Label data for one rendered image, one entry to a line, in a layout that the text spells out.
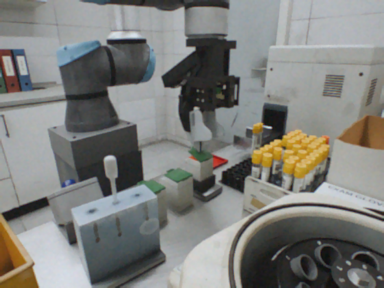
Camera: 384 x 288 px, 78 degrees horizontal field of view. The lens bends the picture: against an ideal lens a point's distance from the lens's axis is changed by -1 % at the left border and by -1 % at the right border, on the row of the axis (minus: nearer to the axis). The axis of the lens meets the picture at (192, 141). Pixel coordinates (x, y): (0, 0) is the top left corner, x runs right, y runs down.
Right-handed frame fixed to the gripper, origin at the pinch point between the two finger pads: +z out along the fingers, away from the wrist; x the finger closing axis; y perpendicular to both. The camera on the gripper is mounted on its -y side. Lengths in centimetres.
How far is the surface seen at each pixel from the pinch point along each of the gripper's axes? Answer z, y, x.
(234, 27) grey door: -40, -110, 165
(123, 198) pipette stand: 0.2, 6.3, -20.8
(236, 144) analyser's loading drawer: 6.8, -4.4, 21.2
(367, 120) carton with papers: -3.2, 23.2, 32.6
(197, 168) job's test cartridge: 4.0, 2.0, -2.0
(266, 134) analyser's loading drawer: 5.3, -0.8, 31.3
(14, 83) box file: 3, -192, 3
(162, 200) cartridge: 5.8, 3.7, -12.4
